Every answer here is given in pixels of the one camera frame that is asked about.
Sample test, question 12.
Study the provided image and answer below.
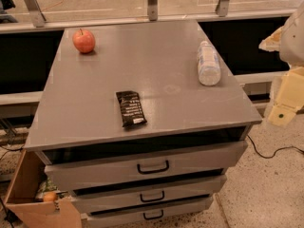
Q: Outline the grey top drawer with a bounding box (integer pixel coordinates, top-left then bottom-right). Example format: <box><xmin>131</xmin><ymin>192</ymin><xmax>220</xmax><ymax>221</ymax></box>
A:
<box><xmin>45</xmin><ymin>141</ymin><xmax>247</xmax><ymax>191</ymax></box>

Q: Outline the black rxbar chocolate bar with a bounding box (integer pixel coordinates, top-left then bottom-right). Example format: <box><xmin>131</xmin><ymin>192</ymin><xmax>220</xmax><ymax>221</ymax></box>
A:
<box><xmin>116</xmin><ymin>91</ymin><xmax>147</xmax><ymax>127</ymax></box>

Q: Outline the cardboard box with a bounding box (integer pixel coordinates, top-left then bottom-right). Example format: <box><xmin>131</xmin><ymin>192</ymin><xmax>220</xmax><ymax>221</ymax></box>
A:
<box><xmin>5</xmin><ymin>150</ymin><xmax>82</xmax><ymax>228</ymax></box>

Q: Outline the orange fruit in box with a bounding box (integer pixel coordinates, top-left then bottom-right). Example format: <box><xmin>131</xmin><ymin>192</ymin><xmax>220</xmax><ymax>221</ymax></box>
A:
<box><xmin>43</xmin><ymin>192</ymin><xmax>58</xmax><ymax>202</ymax></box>

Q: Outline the red apple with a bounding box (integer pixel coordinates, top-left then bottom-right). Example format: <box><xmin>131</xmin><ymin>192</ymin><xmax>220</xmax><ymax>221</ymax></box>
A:
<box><xmin>72</xmin><ymin>28</ymin><xmax>96</xmax><ymax>53</ymax></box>

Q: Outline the grey bottom drawer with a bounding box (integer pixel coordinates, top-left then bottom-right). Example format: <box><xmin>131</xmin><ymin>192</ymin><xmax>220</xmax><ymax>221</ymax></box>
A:
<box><xmin>87</xmin><ymin>196</ymin><xmax>213</xmax><ymax>228</ymax></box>

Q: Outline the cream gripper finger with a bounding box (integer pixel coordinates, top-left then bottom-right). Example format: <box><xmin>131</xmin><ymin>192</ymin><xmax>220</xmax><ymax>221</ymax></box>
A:
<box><xmin>258</xmin><ymin>28</ymin><xmax>282</xmax><ymax>52</ymax></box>
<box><xmin>268</xmin><ymin>66</ymin><xmax>304</xmax><ymax>126</ymax></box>

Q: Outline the metal railing frame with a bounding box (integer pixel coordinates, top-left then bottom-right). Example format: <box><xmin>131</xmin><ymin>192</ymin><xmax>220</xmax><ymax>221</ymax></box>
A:
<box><xmin>0</xmin><ymin>0</ymin><xmax>304</xmax><ymax>33</ymax></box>

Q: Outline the grey middle drawer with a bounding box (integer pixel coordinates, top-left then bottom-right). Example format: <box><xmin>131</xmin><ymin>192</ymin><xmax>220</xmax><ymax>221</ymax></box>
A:
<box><xmin>71</xmin><ymin>175</ymin><xmax>227</xmax><ymax>213</ymax></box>

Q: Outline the grey drawer cabinet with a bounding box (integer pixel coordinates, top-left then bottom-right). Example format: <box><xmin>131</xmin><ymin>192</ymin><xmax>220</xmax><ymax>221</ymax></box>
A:
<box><xmin>24</xmin><ymin>19</ymin><xmax>263</xmax><ymax>228</ymax></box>

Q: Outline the grey drawer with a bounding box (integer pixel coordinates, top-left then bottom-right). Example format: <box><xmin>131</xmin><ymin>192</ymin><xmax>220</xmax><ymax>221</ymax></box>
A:
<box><xmin>71</xmin><ymin>175</ymin><xmax>227</xmax><ymax>213</ymax></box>
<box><xmin>45</xmin><ymin>141</ymin><xmax>247</xmax><ymax>191</ymax></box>
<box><xmin>87</xmin><ymin>196</ymin><xmax>213</xmax><ymax>228</ymax></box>

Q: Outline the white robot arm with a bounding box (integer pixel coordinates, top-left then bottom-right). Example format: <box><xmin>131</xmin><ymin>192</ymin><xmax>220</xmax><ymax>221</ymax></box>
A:
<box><xmin>258</xmin><ymin>3</ymin><xmax>304</xmax><ymax>126</ymax></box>

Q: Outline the clear plastic water bottle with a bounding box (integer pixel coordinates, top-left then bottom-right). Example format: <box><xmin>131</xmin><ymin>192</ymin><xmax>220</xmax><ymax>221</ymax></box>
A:
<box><xmin>197</xmin><ymin>41</ymin><xmax>221</xmax><ymax>86</ymax></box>

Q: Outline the black floor cable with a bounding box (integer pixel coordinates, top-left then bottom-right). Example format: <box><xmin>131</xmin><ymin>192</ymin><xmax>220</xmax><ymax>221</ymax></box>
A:
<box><xmin>246</xmin><ymin>134</ymin><xmax>304</xmax><ymax>160</ymax></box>

